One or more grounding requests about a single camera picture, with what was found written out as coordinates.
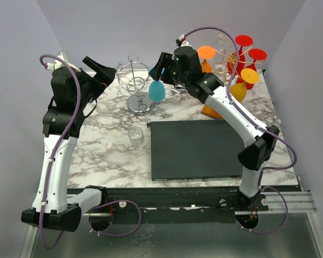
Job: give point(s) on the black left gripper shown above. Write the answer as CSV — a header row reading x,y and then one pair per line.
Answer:
x,y
105,74

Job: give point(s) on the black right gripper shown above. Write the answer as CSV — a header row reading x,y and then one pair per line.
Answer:
x,y
155,72

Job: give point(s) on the blue plastic wine glass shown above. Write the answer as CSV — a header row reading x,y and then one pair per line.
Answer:
x,y
156,89

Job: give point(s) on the clear ribbed wine glass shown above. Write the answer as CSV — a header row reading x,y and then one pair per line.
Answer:
x,y
136,136

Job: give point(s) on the yellow plastic wine glass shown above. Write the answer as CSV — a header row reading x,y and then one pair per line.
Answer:
x,y
239,90

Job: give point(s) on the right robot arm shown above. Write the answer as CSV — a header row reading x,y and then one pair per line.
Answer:
x,y
259,139

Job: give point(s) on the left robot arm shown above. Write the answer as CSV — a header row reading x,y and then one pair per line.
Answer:
x,y
72,89

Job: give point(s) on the chrome wine glass rack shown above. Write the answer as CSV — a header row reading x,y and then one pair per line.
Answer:
x,y
133,78

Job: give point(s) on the orange plastic wine glass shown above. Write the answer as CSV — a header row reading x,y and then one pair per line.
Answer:
x,y
206,53

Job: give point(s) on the clear textured wine glass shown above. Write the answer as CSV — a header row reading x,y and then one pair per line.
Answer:
x,y
220,71

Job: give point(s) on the clear glass on gold rack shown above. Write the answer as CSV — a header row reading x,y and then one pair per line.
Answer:
x,y
222,47

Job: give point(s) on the red plastic wine glass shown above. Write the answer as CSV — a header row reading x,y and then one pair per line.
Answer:
x,y
245,42

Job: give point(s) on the small chrome metal fitting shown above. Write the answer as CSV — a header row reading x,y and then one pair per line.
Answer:
x,y
178,91

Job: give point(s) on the dark grey flat box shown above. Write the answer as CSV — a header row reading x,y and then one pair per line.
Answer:
x,y
194,149

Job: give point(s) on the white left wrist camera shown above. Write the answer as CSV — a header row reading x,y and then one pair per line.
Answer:
x,y
64,56

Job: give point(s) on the gold wire wooden-base rack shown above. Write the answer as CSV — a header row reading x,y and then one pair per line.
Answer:
x,y
215,59

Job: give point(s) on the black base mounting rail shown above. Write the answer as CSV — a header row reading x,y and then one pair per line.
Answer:
x,y
181,205

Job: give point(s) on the aluminium extrusion rail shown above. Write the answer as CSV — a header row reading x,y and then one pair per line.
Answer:
x,y
297,202

